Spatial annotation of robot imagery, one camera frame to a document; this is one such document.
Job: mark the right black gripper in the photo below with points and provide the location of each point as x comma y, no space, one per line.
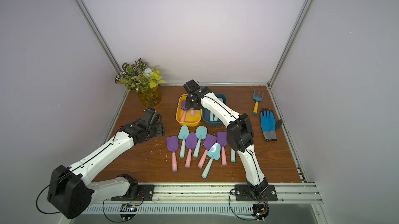
191,103

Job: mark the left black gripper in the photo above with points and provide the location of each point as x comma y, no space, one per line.
157,130

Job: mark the yellow plastic storage box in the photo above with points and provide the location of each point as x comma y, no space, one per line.
189,121

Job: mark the teal shovel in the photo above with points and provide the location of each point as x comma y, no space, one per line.
211,117
233,156
201,133
183,134
213,154

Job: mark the dark teal storage box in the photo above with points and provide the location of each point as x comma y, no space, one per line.
206,113

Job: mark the teal shovel eleventh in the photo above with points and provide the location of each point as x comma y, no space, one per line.
215,117

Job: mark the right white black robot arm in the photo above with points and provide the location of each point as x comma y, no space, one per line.
239,134

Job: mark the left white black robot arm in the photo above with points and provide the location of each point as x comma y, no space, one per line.
72,189

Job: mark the potted green plant vase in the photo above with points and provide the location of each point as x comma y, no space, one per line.
142,79

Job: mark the blue yellow garden rake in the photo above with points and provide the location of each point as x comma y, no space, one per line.
257,97

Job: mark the blue grey garden glove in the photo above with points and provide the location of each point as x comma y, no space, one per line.
269,124

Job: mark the left circuit board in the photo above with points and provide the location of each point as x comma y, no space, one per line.
127,212

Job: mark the circuit board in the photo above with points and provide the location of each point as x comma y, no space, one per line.
127,212
260,211

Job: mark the right circuit board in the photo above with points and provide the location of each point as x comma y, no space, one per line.
260,211

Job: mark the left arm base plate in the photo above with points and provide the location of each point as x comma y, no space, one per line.
143,192

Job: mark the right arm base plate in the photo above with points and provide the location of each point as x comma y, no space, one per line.
243,192

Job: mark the aluminium front rail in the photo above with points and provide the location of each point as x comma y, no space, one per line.
218,192

